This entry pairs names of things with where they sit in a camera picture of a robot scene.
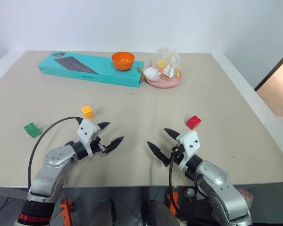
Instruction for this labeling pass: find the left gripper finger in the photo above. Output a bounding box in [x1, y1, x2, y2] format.
[103, 136, 125, 155]
[97, 121, 110, 133]

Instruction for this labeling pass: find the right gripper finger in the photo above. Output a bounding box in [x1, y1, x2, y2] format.
[147, 141, 171, 168]
[164, 128, 180, 142]

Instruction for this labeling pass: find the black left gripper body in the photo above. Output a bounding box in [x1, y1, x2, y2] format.
[91, 136, 107, 154]

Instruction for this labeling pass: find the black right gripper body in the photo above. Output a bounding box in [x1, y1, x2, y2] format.
[167, 140, 186, 167]

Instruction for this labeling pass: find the yellow toy block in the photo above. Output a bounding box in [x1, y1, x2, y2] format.
[81, 105, 95, 119]

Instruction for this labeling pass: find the red toy block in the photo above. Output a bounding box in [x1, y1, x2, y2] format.
[184, 115, 203, 130]

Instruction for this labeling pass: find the orange clamp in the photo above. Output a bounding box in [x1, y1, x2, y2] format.
[166, 191, 180, 215]
[59, 197, 74, 226]

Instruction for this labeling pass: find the pink plate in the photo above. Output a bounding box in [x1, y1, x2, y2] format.
[143, 63, 183, 89]

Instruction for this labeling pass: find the teal keyboard box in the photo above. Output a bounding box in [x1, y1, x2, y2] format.
[36, 50, 145, 88]

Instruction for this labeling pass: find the orange snack packet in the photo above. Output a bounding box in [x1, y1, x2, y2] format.
[162, 64, 177, 79]

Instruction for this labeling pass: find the small brown stick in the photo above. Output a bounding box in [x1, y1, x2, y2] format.
[137, 67, 146, 82]

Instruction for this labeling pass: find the white crumpled wrapper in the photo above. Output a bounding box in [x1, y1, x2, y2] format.
[143, 66, 160, 82]

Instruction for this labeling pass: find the green toy block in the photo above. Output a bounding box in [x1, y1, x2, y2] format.
[23, 121, 42, 139]

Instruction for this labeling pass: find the orange bowl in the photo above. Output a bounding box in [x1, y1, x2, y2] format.
[111, 51, 135, 72]

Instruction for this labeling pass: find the clear plastic bag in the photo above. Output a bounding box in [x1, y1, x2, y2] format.
[151, 46, 183, 79]

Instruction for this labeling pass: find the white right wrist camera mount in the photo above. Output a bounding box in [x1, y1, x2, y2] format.
[175, 130, 201, 170]

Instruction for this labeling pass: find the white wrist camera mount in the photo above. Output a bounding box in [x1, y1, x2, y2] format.
[175, 130, 201, 170]
[76, 119, 100, 158]

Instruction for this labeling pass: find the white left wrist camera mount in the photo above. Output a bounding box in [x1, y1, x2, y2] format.
[76, 119, 100, 158]

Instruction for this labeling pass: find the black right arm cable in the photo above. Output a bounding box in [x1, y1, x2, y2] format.
[167, 150, 180, 214]

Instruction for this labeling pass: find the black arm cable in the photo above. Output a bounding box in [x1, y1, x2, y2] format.
[167, 150, 180, 214]
[27, 116, 83, 189]

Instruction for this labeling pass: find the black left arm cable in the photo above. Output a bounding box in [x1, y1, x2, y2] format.
[27, 116, 83, 189]

